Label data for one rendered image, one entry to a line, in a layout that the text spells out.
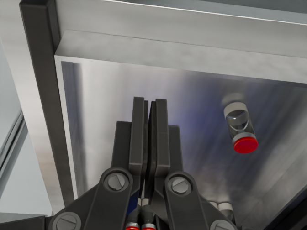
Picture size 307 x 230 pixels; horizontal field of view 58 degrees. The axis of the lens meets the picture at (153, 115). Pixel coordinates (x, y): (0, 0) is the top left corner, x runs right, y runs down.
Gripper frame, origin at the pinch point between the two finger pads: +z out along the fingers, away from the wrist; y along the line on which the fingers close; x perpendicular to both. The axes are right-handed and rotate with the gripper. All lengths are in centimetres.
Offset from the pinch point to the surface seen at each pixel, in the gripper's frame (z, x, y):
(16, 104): 99, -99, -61
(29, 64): 11.5, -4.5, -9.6
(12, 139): 40, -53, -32
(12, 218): 12.4, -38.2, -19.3
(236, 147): 6.6, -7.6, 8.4
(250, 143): 6.7, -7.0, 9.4
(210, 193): 11.2, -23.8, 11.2
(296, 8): 99, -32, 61
